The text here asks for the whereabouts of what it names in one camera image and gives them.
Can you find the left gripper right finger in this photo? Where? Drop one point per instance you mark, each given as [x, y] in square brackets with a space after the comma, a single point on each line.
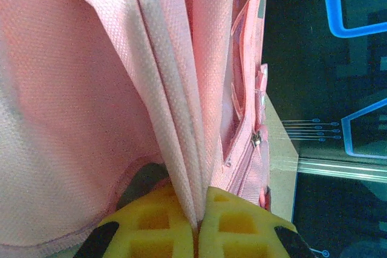
[242, 230]

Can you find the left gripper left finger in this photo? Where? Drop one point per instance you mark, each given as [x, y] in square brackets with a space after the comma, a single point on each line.
[151, 230]

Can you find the pink backpack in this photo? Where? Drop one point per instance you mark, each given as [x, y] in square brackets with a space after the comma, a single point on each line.
[75, 73]

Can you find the aluminium table frame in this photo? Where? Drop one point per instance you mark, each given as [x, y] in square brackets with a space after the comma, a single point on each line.
[341, 169]

